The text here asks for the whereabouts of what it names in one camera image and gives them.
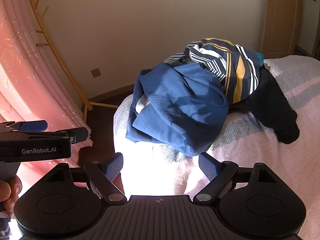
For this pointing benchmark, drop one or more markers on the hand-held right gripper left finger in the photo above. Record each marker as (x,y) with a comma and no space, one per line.
(113,166)

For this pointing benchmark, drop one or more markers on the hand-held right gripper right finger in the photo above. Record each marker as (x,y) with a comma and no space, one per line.
(207,166)

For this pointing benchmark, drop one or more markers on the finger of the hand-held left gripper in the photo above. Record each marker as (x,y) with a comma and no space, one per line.
(78,133)
(35,125)

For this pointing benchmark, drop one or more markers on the blue sweatshirt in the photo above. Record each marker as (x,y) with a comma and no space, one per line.
(175,105)

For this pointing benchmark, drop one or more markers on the person's left hand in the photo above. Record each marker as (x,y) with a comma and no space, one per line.
(10,192)

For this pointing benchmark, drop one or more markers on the wooden coat rack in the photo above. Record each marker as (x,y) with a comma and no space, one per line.
(85,101)

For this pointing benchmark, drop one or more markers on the pink curtain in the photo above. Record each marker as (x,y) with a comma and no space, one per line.
(25,67)

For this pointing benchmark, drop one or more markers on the pink grey bed blanket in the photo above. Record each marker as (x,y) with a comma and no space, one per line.
(287,160)

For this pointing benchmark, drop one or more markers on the black garment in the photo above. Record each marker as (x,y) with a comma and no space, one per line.
(270,105)

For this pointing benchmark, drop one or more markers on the striped shirt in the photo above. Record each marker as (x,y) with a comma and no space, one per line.
(235,67)

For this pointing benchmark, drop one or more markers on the wooden door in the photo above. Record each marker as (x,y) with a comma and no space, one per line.
(277,25)

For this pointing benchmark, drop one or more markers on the wall socket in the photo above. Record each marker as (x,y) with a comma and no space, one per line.
(95,73)

